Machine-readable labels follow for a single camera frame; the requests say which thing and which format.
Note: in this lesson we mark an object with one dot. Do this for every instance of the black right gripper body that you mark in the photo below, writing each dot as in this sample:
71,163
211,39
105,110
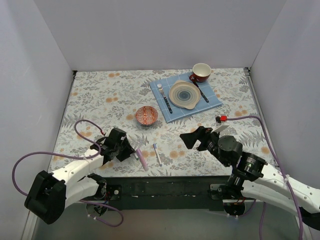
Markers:
201,139

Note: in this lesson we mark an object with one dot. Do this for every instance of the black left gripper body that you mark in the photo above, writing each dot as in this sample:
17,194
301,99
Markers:
122,149

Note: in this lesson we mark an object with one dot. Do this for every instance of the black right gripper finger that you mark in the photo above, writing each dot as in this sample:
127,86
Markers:
205,143
190,139

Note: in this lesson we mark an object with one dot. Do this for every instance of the pink pen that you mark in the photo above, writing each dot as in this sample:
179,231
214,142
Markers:
143,163

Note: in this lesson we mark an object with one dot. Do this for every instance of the white marker pen blue tip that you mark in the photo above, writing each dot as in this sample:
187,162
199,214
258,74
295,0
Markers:
158,157

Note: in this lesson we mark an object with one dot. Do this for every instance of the white marker pen green tip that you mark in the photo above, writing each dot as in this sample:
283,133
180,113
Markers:
136,156

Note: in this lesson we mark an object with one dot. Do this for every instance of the purple pen cap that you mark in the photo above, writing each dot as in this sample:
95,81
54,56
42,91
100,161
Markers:
139,153

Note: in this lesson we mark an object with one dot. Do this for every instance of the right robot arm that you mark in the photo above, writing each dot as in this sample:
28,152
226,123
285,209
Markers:
252,177

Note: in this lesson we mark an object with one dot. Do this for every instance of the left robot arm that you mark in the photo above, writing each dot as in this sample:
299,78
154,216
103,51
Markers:
52,192

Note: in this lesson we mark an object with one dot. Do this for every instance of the red patterned small bowl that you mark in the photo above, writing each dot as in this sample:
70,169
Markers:
146,115

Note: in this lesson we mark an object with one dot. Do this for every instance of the floral tablecloth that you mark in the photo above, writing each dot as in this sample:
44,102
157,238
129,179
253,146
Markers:
110,99

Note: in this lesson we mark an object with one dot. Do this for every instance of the blue checked cloth napkin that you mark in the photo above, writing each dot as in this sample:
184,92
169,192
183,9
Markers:
179,113

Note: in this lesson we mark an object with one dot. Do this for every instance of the beige plate with blue rings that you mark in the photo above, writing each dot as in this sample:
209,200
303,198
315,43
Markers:
184,94

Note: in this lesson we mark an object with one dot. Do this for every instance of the red cup white inside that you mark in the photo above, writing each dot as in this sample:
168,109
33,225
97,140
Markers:
200,72

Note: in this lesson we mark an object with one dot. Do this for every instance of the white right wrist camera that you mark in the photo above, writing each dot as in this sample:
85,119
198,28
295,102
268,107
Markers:
221,123

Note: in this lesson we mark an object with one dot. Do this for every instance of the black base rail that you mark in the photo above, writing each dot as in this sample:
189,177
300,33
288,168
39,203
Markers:
168,193

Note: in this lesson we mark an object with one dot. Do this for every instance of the knife with dark handle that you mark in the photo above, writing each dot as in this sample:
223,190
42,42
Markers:
202,94

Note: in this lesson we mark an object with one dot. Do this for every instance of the fork with dark handle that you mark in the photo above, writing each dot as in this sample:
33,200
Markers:
161,91

